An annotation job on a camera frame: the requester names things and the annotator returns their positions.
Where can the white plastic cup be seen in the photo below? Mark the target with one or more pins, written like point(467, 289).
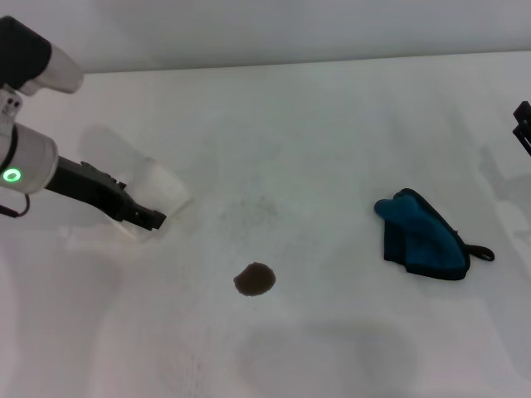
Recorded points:
point(166, 182)

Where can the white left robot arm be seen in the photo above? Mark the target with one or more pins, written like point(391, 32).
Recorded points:
point(29, 161)

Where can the blue rag with black trim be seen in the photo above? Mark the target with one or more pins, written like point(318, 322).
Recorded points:
point(419, 236)

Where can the black water stain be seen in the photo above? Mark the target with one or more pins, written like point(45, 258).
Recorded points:
point(255, 280)

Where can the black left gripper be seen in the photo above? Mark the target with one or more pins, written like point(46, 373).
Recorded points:
point(83, 190)

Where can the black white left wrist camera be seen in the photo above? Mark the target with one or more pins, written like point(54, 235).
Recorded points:
point(25, 54)

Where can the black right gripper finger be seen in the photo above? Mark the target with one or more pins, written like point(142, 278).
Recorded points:
point(526, 137)
point(524, 113)

